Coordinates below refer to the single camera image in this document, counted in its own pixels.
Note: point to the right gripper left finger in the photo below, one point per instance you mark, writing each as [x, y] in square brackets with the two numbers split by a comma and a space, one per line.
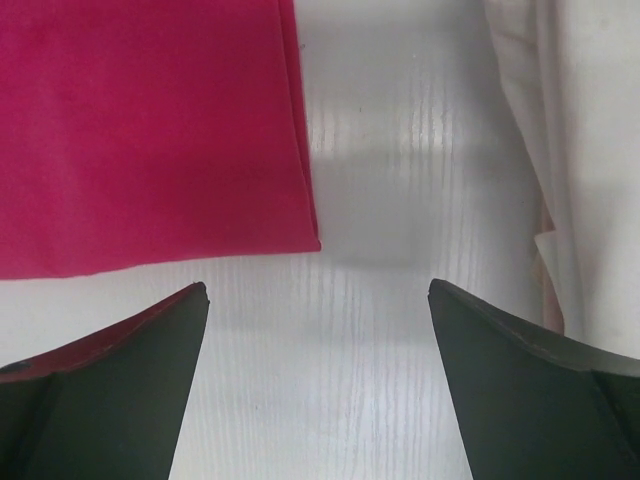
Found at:
[109, 405]

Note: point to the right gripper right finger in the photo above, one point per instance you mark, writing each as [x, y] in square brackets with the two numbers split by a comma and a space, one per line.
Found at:
[531, 403]

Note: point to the folded white t shirt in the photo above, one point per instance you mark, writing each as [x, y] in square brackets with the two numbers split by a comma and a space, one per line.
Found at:
[570, 73]

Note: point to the magenta t shirt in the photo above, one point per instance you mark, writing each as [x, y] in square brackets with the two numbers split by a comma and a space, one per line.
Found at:
[141, 132]

